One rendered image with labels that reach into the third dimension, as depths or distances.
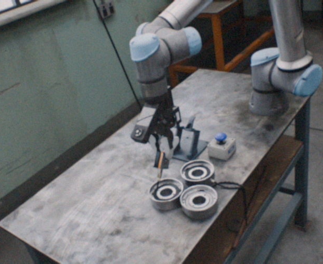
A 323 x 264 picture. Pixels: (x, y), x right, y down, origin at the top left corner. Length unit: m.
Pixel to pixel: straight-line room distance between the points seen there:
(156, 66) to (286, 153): 0.92
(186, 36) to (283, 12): 0.35
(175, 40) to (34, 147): 1.90
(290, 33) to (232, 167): 0.45
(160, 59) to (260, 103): 0.63
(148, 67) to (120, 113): 2.30
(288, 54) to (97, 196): 0.76
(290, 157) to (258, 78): 0.42
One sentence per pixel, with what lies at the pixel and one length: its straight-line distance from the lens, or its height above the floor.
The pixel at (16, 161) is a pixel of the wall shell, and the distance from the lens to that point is 2.70.
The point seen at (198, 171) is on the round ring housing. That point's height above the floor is 0.82.
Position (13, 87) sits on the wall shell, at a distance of 2.58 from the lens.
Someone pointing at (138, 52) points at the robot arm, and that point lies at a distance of 0.95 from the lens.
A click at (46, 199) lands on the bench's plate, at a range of 1.33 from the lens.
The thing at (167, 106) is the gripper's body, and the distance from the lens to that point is 1.06.
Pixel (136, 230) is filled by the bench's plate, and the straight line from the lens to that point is 1.10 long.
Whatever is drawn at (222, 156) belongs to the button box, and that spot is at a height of 0.81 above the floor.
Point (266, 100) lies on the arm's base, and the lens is 1.49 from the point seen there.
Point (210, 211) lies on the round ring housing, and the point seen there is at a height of 0.82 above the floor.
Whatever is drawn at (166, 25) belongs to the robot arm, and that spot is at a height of 1.26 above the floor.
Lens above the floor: 1.57
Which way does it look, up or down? 31 degrees down
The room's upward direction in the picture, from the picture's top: 12 degrees counter-clockwise
